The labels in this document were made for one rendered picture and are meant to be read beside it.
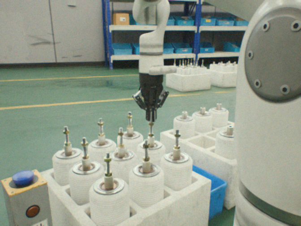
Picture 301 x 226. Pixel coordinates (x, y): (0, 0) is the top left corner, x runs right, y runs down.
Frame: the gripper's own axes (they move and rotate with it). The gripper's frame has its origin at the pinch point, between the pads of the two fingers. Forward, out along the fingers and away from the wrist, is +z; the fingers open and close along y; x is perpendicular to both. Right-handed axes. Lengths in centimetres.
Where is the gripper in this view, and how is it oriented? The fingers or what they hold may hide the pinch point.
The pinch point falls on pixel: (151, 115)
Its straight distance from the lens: 82.2
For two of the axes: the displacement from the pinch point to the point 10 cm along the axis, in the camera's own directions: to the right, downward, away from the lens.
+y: -8.3, 1.7, -5.3
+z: 0.0, 9.5, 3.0
